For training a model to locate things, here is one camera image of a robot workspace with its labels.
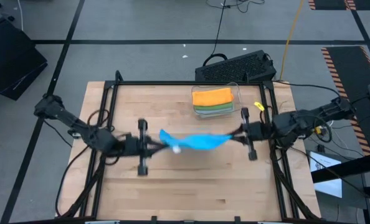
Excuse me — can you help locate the black floor cable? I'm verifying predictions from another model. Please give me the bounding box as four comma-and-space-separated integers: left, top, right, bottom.
55, 144, 92, 217

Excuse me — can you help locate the black equipment case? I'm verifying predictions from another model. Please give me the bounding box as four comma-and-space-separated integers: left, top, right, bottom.
0, 17, 48, 101

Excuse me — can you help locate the turquoise microfiber towel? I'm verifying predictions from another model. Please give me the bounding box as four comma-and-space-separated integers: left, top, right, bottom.
159, 129, 234, 154

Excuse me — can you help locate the black aluminium table frame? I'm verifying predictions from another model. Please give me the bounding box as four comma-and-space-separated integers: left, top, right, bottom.
55, 70, 321, 220

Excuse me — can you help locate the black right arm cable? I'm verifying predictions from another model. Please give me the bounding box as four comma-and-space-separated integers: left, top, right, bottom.
273, 80, 342, 98

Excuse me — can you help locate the black metal beam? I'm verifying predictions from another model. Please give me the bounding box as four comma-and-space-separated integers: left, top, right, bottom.
311, 151, 370, 184

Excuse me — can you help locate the clear plastic bin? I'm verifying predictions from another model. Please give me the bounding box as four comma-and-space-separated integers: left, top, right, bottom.
190, 82, 243, 120

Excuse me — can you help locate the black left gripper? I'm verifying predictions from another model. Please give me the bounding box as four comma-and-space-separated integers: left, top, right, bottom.
121, 118, 168, 177

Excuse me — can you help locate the white paper sheet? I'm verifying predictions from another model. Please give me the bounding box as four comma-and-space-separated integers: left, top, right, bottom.
309, 151, 343, 199

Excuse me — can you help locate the orange microfiber towel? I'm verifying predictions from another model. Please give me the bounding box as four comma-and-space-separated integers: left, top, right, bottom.
191, 87, 235, 107

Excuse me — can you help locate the bright green microfiber towel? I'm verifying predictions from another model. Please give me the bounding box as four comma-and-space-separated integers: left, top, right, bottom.
193, 102, 235, 112

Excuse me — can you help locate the black hazard-striped floor mat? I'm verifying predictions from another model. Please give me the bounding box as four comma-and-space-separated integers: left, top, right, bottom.
308, 0, 370, 11
321, 45, 370, 156

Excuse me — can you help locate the black hanging cable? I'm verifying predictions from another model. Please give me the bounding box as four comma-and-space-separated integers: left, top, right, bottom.
203, 0, 229, 67

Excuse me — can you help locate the yellow hanging cable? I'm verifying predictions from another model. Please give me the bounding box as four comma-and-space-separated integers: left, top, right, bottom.
279, 0, 306, 81

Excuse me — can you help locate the black perforated computer case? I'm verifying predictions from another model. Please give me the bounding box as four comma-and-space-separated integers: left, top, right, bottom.
194, 49, 278, 83

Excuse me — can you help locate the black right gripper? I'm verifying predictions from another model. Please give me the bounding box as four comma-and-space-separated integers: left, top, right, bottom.
230, 108, 270, 162

